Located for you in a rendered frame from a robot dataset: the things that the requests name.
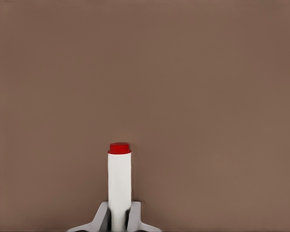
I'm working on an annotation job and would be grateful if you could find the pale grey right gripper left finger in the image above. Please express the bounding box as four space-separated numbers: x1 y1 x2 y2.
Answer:
67 201 112 232

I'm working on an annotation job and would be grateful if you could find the white marker pen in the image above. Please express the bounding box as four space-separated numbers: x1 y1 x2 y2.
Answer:
107 142 132 232

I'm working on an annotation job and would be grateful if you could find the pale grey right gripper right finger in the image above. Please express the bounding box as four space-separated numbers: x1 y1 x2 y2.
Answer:
124 200 163 232

